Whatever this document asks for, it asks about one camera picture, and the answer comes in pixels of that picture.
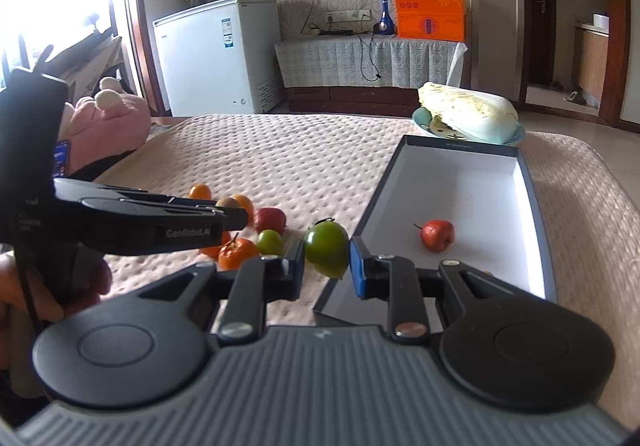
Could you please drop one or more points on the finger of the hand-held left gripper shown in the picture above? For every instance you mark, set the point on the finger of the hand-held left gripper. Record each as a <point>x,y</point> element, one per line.
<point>150,233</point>
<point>100,191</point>

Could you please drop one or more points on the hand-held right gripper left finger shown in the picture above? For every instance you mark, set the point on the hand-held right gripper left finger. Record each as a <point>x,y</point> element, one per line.
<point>296,276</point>

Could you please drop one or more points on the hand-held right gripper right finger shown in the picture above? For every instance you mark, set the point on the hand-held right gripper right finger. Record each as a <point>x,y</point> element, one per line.
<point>357,271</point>

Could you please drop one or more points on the large green tomato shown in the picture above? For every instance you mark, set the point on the large green tomato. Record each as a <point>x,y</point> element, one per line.
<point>326,248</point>

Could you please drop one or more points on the small green tomato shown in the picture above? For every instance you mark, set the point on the small green tomato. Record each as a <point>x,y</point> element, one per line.
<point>270,242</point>

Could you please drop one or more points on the tangerine with stem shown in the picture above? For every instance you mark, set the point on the tangerine with stem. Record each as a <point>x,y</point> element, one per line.
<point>239,255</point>

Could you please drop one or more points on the red tomato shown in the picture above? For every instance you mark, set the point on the red tomato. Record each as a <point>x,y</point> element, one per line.
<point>270,221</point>

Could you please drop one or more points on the brown kiwi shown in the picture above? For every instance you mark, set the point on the brown kiwi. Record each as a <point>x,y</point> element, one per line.
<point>227,202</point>

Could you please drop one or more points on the small red apple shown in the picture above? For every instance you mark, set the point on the small red apple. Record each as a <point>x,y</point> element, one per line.
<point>437,235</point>

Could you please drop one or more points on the yellowish orange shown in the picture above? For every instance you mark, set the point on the yellowish orange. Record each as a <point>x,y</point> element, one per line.
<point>245,203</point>

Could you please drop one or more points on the white box dark rim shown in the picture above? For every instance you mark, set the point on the white box dark rim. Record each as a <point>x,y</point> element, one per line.
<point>475,191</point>

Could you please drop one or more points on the person's left hand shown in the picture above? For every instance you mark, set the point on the person's left hand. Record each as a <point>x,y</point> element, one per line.
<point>75,291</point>

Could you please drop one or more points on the pink plush toy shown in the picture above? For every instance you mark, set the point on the pink plush toy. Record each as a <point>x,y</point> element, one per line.
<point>115,126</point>

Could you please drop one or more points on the pink quilted blanket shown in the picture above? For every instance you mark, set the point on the pink quilted blanket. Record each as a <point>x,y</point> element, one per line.
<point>300,161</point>

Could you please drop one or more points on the light blue plate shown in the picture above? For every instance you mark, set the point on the light blue plate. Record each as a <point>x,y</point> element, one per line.
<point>422,123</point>

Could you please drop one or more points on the dark wooden tv cabinet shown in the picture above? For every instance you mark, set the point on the dark wooden tv cabinet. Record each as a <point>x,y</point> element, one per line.
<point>350,98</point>

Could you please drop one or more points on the white chest freezer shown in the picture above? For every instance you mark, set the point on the white chest freezer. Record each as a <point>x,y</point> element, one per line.
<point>210,56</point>

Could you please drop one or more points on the napa cabbage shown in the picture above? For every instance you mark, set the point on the napa cabbage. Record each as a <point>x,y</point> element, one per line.
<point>470,113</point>

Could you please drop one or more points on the white lace cloth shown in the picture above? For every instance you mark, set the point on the white lace cloth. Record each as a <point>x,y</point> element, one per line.
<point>400,61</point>

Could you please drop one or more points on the black power strip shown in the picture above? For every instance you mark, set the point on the black power strip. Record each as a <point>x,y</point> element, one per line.
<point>336,31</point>

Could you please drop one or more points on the blue glass bottle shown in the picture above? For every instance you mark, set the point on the blue glass bottle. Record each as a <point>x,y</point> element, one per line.
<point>384,23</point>

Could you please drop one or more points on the pair of slippers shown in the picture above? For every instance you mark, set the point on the pair of slippers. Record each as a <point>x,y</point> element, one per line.
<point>575,96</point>

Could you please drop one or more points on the wooden kitchen cabinet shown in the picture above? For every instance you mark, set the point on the wooden kitchen cabinet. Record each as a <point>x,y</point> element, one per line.
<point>590,61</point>

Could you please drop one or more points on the dark wooden door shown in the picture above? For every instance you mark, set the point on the dark wooden door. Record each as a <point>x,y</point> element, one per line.
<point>542,1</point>

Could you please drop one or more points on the white container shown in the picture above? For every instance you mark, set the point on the white container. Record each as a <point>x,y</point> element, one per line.
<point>601,21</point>

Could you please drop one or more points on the white wall sockets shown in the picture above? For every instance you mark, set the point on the white wall sockets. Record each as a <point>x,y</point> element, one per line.
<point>347,15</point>

